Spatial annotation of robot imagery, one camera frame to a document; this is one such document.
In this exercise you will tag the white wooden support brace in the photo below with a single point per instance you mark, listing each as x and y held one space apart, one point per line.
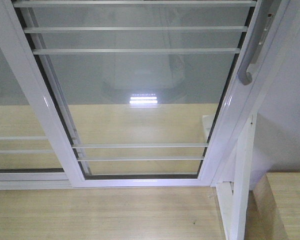
233 195

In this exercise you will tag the white framed sliding glass door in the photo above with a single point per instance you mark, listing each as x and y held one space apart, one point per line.
18 54

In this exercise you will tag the grey metal door handle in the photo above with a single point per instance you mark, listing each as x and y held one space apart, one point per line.
243 75

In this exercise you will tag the white door frame post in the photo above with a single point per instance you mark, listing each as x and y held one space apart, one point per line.
240 100

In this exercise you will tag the light wooden box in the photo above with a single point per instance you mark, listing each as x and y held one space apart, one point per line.
277 197

